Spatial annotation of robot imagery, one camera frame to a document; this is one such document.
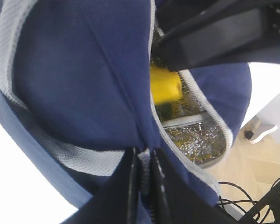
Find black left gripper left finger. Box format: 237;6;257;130
63;148;140;224

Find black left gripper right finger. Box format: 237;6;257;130
151;148;237;224

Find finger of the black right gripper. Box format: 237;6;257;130
154;0;280;71

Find yellow pear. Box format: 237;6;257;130
150;66;182;105

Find navy blue lunch bag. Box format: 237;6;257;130
0;0;252;224

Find white table leg foot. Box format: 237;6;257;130
245;94;280;144

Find black floor cables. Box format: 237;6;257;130
216;172;280;224

